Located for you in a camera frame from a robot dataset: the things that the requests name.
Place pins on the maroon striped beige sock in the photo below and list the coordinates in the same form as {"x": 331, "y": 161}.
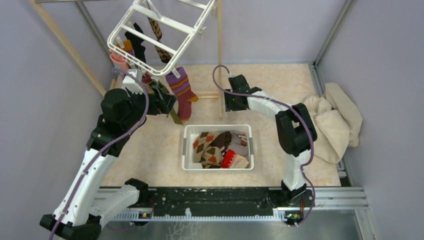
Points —
{"x": 147, "y": 79}

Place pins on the wooden hanger rack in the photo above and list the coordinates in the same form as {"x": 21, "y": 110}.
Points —
{"x": 79, "y": 4}

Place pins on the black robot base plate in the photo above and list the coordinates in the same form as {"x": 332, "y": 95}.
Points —
{"x": 225, "y": 204}

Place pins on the white plastic sock hanger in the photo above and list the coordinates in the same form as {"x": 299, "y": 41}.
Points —
{"x": 146, "y": 8}

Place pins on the aluminium frame rail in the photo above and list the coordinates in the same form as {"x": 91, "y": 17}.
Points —
{"x": 326, "y": 198}

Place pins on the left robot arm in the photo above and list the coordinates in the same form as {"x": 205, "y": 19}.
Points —
{"x": 123, "y": 112}

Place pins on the olive green striped sock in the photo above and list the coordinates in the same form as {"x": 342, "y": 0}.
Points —
{"x": 173, "y": 114}

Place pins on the grey sock in basket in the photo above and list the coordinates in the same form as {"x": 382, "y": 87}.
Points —
{"x": 238, "y": 143}

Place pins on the purple maroon striped sock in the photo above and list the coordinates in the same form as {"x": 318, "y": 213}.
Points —
{"x": 181, "y": 88}

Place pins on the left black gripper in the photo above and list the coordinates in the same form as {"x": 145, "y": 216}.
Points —
{"x": 165, "y": 101}

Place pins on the red white sock in basket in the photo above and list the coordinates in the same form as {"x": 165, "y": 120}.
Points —
{"x": 232, "y": 160}

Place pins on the brown argyle hanging sock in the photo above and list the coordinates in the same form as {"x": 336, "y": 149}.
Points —
{"x": 164, "y": 55}

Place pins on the white plastic basket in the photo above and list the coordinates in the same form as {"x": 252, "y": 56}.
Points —
{"x": 191, "y": 132}

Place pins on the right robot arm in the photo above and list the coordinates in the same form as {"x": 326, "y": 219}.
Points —
{"x": 295, "y": 131}

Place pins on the pink patterned sock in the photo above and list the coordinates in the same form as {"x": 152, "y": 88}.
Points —
{"x": 119, "y": 62}

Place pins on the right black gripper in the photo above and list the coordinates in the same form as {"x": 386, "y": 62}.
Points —
{"x": 229, "y": 106}

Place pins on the brown argyle sock in basket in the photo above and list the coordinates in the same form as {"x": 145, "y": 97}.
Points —
{"x": 210, "y": 147}

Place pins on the black hanging sock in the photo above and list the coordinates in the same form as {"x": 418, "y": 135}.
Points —
{"x": 136, "y": 42}

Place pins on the beige crumpled cloth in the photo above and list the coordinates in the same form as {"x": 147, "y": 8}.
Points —
{"x": 337, "y": 121}

